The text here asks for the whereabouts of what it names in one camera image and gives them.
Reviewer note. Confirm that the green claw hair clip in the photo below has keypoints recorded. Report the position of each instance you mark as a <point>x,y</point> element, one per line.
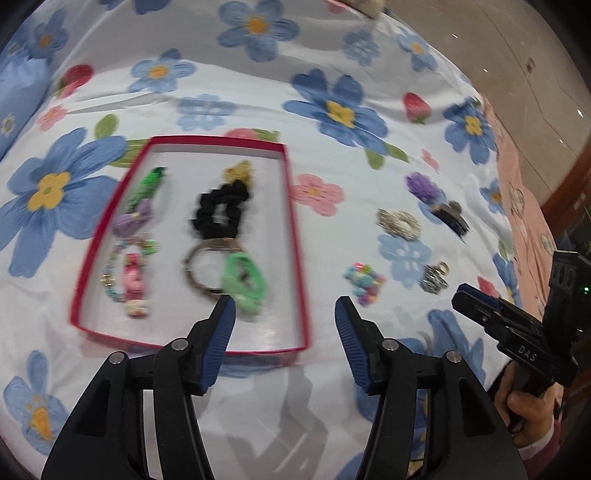
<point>242,281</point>

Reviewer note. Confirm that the panda printed quilt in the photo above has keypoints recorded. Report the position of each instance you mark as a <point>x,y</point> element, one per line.
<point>367,5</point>

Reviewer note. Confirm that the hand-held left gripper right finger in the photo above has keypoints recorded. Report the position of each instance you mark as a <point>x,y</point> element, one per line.
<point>353,341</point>

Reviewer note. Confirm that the pink charm hair clip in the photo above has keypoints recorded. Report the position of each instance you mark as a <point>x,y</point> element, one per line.
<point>134,281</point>

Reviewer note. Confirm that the person's right hand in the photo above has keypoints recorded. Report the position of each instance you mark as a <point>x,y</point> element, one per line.
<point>526,410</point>

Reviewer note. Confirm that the pink printed cloth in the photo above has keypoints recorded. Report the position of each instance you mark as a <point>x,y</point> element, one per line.
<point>521,207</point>

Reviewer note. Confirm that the glittery metal charm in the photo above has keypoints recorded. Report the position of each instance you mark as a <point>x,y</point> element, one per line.
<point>434,277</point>

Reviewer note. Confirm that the light blue pillow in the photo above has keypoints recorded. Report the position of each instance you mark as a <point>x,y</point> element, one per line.
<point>21,101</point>

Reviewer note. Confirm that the purple flower scrunchie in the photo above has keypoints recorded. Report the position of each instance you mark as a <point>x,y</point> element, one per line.
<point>422,187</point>

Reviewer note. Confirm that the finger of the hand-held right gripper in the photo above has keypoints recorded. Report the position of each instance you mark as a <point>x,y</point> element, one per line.
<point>480,318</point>
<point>480,294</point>

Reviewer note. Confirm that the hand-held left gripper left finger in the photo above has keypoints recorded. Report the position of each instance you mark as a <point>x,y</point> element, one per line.
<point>217,341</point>

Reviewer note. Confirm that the black claw hair clip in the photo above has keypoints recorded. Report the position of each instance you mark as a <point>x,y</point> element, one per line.
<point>452,216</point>

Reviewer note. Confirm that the person's right forearm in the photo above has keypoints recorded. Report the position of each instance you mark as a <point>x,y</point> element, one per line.
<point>538,454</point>

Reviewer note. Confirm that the small yellow hair clip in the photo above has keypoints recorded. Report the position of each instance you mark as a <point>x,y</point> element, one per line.
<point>238,171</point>

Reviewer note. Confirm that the red shallow cardboard box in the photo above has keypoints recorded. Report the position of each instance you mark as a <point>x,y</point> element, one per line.
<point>268,295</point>

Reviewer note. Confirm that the black fabric scrunchie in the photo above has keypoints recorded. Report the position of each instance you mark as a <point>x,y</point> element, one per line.
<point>221,207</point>

